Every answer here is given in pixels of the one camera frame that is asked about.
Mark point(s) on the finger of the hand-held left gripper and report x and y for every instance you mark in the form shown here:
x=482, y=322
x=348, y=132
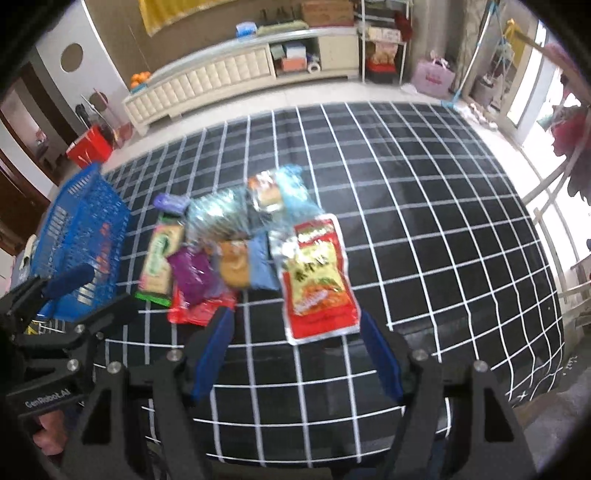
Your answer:
x=69, y=280
x=108, y=316

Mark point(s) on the small orange box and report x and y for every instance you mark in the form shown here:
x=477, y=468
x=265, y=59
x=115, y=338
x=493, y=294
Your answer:
x=293, y=64

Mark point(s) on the purple snack packet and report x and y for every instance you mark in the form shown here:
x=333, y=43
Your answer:
x=194, y=274

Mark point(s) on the purple wrapped snack bar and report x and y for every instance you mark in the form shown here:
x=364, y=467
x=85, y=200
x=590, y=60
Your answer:
x=168, y=203

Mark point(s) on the light blue plastic wrapper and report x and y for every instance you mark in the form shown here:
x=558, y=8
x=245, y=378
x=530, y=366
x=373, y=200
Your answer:
x=298, y=189

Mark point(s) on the yellow wall hanging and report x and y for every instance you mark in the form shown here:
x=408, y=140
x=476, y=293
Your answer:
x=171, y=16

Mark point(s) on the pink gift bag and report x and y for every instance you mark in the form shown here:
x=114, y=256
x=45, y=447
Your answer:
x=431, y=78

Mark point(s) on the cream tv cabinet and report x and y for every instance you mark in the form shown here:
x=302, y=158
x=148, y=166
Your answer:
x=207, y=78

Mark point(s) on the white tape roll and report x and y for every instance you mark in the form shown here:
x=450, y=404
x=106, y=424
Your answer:
x=314, y=66

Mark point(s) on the silver blue snack packet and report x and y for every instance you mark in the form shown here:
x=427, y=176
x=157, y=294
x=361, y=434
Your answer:
x=217, y=212

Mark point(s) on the red box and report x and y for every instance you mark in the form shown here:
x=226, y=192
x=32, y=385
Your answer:
x=90, y=147

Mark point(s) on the cardboard box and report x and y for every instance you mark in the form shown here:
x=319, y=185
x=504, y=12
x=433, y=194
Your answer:
x=328, y=14

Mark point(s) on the red snack packet yellow picture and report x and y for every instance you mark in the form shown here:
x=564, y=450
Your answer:
x=318, y=295

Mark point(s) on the clear packet orange label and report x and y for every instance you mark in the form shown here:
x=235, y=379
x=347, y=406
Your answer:
x=265, y=194

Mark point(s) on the green folded cloth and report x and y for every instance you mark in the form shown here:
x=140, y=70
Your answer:
x=281, y=28

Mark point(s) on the pile of oranges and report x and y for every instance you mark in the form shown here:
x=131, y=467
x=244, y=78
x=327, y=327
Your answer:
x=138, y=79

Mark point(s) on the blue plastic basket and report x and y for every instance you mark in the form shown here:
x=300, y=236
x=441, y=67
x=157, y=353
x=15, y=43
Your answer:
x=87, y=217

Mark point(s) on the green snack packet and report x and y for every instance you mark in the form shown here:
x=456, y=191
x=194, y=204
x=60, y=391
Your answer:
x=159, y=258

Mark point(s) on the person's left hand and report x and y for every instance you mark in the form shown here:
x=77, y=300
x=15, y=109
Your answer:
x=46, y=427

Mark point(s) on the blue tissue box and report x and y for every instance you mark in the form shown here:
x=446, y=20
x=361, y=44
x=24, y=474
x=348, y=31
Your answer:
x=244, y=29

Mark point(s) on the orange yellow snack packet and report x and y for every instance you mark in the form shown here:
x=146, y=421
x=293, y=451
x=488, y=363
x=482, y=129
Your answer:
x=235, y=267

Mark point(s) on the blue pole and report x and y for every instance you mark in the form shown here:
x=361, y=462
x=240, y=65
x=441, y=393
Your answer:
x=471, y=53

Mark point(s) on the white metal shelf rack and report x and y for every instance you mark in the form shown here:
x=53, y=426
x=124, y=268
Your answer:
x=361, y=46

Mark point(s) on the red hanging clothing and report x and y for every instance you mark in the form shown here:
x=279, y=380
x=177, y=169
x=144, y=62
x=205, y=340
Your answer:
x=572, y=134

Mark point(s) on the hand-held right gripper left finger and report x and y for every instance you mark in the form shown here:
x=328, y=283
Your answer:
x=211, y=357

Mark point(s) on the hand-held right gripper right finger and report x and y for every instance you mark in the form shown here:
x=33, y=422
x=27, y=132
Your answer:
x=383, y=360

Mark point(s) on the black white grid tablecloth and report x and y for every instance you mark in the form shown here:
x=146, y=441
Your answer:
x=415, y=230

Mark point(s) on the red foil snack packet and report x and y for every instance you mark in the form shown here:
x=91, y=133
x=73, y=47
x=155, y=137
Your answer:
x=203, y=314

